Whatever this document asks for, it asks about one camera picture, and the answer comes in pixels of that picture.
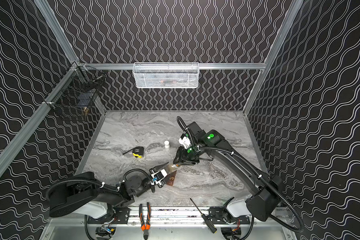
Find white pill bottle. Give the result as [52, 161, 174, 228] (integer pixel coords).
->
[164, 141, 170, 149]

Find brown pill organizer box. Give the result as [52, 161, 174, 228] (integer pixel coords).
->
[167, 172, 177, 186]

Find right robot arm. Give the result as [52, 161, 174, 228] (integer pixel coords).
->
[174, 116, 305, 233]

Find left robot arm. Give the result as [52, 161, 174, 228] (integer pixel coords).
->
[46, 165, 173, 219]

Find yellow black tape measure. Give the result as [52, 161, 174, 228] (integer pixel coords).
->
[123, 146, 145, 158]

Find black screwdriver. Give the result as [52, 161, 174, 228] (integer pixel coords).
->
[190, 198, 217, 234]

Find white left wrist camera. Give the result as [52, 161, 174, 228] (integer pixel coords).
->
[151, 169, 165, 185]

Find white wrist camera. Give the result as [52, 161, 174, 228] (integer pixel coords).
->
[151, 169, 165, 185]
[179, 134, 191, 149]

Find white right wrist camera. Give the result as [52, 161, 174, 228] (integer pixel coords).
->
[179, 134, 191, 149]

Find orange handled pliers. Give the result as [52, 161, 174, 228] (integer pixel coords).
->
[139, 202, 152, 240]

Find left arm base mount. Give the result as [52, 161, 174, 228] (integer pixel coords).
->
[87, 208, 131, 225]

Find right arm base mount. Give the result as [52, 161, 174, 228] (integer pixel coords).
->
[207, 207, 251, 225]

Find white wire mesh basket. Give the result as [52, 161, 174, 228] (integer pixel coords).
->
[133, 62, 200, 89]

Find black wire basket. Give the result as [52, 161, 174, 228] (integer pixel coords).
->
[47, 66, 106, 122]

